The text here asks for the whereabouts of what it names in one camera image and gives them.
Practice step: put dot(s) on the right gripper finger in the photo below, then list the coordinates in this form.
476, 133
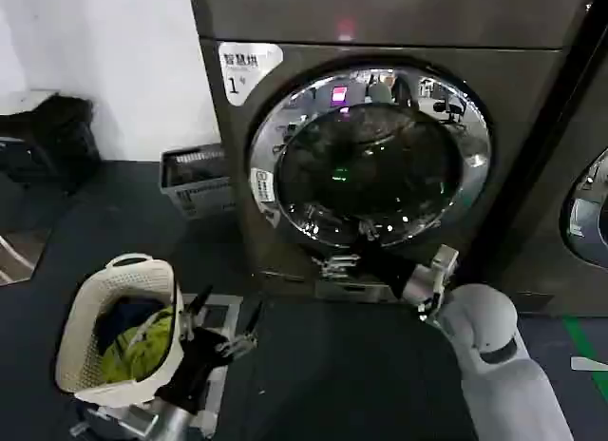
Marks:
368, 232
339, 266

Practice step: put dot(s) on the small white door sticker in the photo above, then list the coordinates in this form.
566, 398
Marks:
264, 186

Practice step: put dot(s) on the green floor tape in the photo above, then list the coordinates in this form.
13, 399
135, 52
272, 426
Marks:
582, 339

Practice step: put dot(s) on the round glass door chrome rim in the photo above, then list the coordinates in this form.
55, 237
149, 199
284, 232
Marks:
586, 217

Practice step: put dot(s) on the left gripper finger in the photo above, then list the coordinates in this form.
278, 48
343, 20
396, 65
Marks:
195, 312
252, 324

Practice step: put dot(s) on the brown board with white stripe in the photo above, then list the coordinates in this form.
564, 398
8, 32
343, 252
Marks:
21, 255

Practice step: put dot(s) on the round glass dryer door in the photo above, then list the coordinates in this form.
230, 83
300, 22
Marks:
380, 175

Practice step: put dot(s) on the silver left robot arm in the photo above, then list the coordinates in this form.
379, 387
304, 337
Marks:
178, 423

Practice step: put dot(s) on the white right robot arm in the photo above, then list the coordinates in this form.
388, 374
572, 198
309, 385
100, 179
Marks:
480, 312

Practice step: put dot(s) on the grey dryer with number label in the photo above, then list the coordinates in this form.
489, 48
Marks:
499, 80

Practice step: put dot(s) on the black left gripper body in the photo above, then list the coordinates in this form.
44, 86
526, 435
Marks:
195, 365

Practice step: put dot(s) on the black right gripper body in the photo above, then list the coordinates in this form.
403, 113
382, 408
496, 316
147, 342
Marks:
385, 272

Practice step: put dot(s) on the black robot torso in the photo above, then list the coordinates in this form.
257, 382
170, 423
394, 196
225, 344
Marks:
342, 374

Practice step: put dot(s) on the grey dryer without label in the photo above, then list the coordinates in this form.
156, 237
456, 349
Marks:
546, 151

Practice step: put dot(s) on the green garment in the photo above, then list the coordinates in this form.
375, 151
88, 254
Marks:
138, 353

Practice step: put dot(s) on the white number label sticker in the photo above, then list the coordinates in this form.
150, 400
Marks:
237, 91

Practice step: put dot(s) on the black bag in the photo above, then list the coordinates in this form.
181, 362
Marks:
62, 141

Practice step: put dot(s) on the dark blue garment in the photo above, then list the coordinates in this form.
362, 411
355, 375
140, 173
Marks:
121, 317

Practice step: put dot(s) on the grey plastic basket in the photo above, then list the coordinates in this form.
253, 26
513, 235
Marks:
199, 201

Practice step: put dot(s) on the white perforated laundry basket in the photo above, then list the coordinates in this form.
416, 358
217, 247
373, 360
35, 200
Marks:
85, 317

